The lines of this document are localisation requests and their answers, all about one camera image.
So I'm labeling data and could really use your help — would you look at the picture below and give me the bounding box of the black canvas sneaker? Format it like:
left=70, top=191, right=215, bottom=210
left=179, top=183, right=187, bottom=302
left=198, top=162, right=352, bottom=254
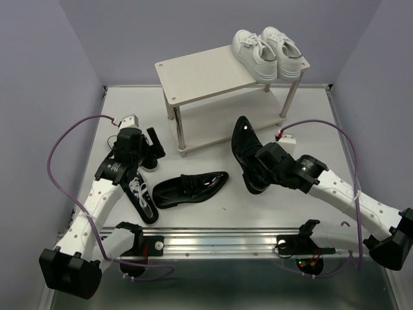
left=122, top=170, right=159, bottom=225
left=108, top=134, right=159, bottom=171

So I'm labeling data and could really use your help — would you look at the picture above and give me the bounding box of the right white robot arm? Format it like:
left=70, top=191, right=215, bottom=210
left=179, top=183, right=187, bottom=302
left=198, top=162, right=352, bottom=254
left=256, top=142, right=412, bottom=271

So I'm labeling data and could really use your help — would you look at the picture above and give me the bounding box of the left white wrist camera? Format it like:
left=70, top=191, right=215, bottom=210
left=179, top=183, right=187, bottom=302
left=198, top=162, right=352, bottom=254
left=118, top=114, right=139, bottom=130

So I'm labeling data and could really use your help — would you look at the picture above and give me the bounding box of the black canvas sneaker near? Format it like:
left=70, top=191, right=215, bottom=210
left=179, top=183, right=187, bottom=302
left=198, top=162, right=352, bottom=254
left=122, top=170, right=159, bottom=225

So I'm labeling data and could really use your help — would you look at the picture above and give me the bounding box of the black canvas sneaker far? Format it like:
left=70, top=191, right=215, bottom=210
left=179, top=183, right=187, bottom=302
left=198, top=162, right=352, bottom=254
left=108, top=134, right=159, bottom=171

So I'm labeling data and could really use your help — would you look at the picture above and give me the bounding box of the white sneaker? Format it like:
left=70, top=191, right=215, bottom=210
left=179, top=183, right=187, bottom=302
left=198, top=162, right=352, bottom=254
left=261, top=26, right=302, bottom=81
left=232, top=30, right=277, bottom=85

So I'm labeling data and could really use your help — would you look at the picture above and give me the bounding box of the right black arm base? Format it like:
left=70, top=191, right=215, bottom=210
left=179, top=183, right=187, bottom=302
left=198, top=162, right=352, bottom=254
left=273, top=235, right=336, bottom=276

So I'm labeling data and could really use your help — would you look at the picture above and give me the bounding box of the aluminium mounting rail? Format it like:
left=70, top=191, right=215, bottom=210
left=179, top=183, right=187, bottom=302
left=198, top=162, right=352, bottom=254
left=56, top=225, right=372, bottom=259

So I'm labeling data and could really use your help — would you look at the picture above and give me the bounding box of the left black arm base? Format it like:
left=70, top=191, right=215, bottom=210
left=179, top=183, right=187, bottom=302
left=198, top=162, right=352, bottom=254
left=119, top=236, right=164, bottom=278

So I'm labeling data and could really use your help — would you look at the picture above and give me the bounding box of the white two-tier shoe shelf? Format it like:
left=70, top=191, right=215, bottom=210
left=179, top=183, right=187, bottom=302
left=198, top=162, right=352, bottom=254
left=155, top=46, right=300, bottom=156

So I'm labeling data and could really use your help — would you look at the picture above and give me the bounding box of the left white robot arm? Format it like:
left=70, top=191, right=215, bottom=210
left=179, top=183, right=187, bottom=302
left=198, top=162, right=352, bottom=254
left=39, top=127, right=165, bottom=299

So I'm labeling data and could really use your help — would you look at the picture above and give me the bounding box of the black loafer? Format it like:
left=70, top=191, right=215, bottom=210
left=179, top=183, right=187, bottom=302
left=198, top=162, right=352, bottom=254
left=152, top=171, right=229, bottom=209
left=231, top=116, right=273, bottom=194

